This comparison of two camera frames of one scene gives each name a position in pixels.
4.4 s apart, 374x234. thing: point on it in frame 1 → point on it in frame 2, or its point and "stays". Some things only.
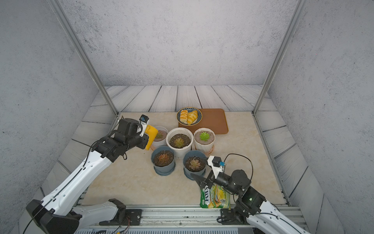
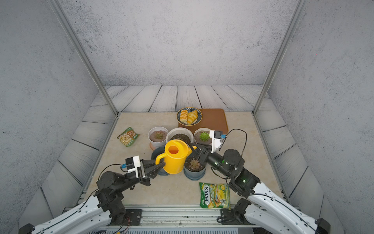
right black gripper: x=203 y=180 → x=204 y=156
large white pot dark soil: x=180 y=139 stays
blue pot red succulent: x=163 y=159 stays
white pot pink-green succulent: x=160 y=137 stays
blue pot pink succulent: x=194 y=162 stays
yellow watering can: x=152 y=132 → x=175 y=156
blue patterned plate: x=189 y=109 stays
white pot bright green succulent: x=204 y=139 stays
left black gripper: x=143 y=145 → x=149 y=169
